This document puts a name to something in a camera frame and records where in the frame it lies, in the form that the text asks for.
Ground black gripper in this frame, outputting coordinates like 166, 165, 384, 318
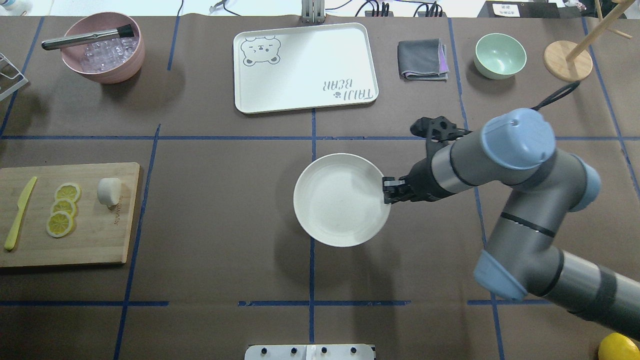
382, 160, 441, 205

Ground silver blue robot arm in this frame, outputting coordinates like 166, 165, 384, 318
381, 108, 640, 340

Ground cream bear tray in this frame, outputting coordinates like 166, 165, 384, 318
233, 22, 379, 114

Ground white round plate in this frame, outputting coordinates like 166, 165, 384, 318
293, 153, 391, 248

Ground grey folded cloth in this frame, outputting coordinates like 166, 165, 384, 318
397, 38, 450, 81

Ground green bowl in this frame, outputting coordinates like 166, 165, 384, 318
473, 33, 528, 80

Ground black power strip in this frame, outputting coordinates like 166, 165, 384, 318
355, 0, 446, 18

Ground wooden mug stand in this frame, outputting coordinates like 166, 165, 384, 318
542, 0, 634, 83

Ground black box with label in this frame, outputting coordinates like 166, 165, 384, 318
477, 0, 541, 18

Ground yellow lemon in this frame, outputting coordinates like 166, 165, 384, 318
597, 332, 640, 360

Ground wooden cutting board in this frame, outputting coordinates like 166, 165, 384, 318
0, 162, 141, 268

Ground pink bowl with ice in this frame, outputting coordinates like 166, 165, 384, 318
61, 12, 146, 84

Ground black silver tongs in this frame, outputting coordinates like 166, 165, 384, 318
41, 24, 136, 51

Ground lemon slice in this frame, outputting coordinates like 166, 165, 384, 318
54, 182, 82, 203
50, 198, 77, 218
45, 211, 74, 239

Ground yellow plastic knife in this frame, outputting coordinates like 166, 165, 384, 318
4, 177, 38, 252

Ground acrylic cup rack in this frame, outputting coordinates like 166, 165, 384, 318
0, 53, 29, 101

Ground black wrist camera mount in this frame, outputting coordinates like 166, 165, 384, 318
410, 116, 472, 158

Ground white camera pole base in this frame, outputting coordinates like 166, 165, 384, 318
244, 343, 377, 360

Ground aluminium frame post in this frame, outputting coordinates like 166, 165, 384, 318
301, 0, 326, 24

